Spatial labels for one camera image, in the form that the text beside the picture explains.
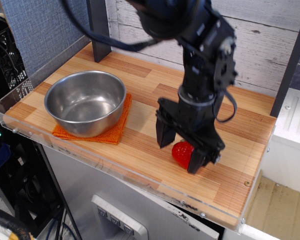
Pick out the dark grey post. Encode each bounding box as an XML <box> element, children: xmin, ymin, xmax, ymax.
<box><xmin>86</xmin><ymin>0</ymin><xmax>112</xmax><ymax>63</ymax></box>
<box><xmin>270</xmin><ymin>29</ymin><xmax>300</xmax><ymax>118</ymax></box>

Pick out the dark grey right post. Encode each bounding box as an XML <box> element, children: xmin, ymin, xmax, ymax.
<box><xmin>270</xmin><ymin>29</ymin><xmax>300</xmax><ymax>118</ymax></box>

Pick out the stainless steel bowl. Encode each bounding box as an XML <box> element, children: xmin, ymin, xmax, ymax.
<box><xmin>44</xmin><ymin>70</ymin><xmax>127</xmax><ymax>138</ymax></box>

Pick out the black plastic crate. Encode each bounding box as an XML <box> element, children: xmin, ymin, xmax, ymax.
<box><xmin>0</xmin><ymin>16</ymin><xmax>34</xmax><ymax>99</ymax></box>

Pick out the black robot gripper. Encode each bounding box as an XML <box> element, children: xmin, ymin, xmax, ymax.
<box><xmin>156</xmin><ymin>91</ymin><xmax>225</xmax><ymax>174</ymax></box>

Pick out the white appliance at right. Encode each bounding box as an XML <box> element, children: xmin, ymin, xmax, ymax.
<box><xmin>260</xmin><ymin>88</ymin><xmax>300</xmax><ymax>192</ymax></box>

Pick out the stainless steel cabinet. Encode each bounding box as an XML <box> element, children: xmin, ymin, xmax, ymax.
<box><xmin>43</xmin><ymin>146</ymin><xmax>221</xmax><ymax>240</ymax></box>

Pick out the clear acrylic table guard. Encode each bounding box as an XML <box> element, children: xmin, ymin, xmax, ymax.
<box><xmin>0</xmin><ymin>43</ymin><xmax>276</xmax><ymax>232</ymax></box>

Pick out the red toy strawberry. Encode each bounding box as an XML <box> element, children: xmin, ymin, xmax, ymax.
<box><xmin>171</xmin><ymin>139</ymin><xmax>195</xmax><ymax>170</ymax></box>

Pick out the orange knitted cloth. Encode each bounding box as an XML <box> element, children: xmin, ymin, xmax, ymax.
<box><xmin>52</xmin><ymin>92</ymin><xmax>132</xmax><ymax>145</ymax></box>

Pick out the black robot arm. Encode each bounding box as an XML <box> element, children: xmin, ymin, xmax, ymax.
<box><xmin>130</xmin><ymin>0</ymin><xmax>237</xmax><ymax>174</ymax></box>

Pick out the dark grey left post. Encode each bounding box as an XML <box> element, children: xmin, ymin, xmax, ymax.
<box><xmin>86</xmin><ymin>0</ymin><xmax>112</xmax><ymax>63</ymax></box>

